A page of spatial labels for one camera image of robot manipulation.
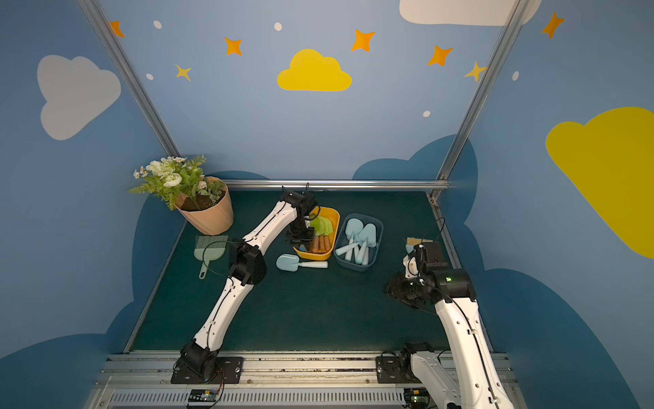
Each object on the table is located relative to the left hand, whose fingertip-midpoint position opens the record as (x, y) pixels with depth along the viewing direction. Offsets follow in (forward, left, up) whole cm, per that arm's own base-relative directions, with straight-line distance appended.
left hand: (306, 245), depth 99 cm
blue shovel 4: (-2, -14, +1) cm, 15 cm away
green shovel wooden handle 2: (+2, -8, -1) cm, 8 cm away
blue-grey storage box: (+4, -15, -3) cm, 16 cm away
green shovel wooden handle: (0, -3, +2) cm, 4 cm away
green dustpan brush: (0, +39, -3) cm, 40 cm away
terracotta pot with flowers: (+15, +42, +9) cm, 46 cm away
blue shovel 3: (-5, -21, +1) cm, 22 cm away
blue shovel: (+10, -20, -1) cm, 22 cm away
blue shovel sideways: (-6, +5, -4) cm, 9 cm away
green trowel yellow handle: (+11, -5, -1) cm, 12 cm away
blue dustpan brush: (+5, -44, -3) cm, 44 cm away
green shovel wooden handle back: (+11, -8, -2) cm, 14 cm away
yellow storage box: (-4, +1, +1) cm, 4 cm away
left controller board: (-49, +26, -5) cm, 56 cm away
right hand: (-23, -28, +14) cm, 39 cm away
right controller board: (-48, -36, -6) cm, 60 cm away
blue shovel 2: (+7, -25, -2) cm, 26 cm away
